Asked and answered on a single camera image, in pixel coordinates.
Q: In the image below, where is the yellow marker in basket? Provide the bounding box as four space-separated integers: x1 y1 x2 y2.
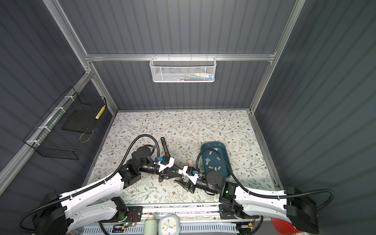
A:
95 105 106 119

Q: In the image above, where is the white wire mesh basket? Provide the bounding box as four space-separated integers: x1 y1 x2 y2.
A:
149 55 217 83

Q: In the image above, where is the black wire basket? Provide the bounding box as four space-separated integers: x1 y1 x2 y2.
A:
24 89 107 160

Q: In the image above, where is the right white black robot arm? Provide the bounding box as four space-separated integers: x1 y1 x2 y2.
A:
172 148 335 234

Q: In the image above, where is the mint analog clock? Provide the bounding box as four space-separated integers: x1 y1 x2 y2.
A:
158 214 181 235

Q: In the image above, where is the red pencil cup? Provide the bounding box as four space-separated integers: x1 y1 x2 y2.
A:
271 218 302 235

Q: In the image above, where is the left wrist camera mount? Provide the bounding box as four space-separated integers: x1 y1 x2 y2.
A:
157 155 175 173

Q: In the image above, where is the teal plastic tray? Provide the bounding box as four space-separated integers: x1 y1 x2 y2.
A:
200 142 231 179

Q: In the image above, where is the black notebook in basket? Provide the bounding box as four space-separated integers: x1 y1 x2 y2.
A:
62 110 99 134

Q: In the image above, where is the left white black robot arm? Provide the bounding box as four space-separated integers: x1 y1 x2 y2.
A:
17 134 182 235

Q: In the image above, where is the pale green glue bottle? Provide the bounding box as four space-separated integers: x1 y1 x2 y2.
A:
143 213 158 235

